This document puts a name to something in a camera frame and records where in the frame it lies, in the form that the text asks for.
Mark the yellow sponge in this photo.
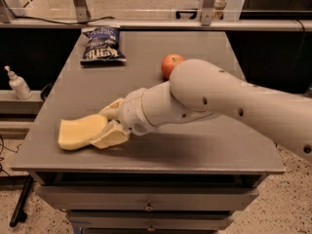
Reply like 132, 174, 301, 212
58, 114, 108, 150

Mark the black floor stand leg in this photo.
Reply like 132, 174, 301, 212
9, 175, 34, 228

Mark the right metal frame post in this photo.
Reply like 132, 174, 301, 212
201, 0, 215, 26

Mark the white pump bottle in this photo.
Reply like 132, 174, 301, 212
5, 65, 32, 100

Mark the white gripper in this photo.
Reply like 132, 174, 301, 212
90, 88, 156, 149

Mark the left metal frame post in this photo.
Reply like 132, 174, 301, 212
73, 0, 91, 23

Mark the metal frame post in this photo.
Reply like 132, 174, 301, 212
201, 0, 215, 26
73, 0, 91, 23

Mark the red apple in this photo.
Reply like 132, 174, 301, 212
161, 54, 185, 79

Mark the lower drawer with knob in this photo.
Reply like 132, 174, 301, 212
66, 212, 233, 231

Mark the blue chip bag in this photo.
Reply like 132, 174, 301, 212
80, 25, 126, 64

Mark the black cable on shelf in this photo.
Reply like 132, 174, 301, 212
0, 0, 115, 25

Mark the grey drawer cabinet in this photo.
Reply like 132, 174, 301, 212
12, 31, 285, 234

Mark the upper drawer with knob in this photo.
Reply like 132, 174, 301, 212
37, 186, 258, 212

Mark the drawer with knob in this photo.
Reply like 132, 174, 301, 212
66, 212, 233, 231
37, 186, 258, 212

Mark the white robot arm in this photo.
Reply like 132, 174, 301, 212
99, 59, 312, 162

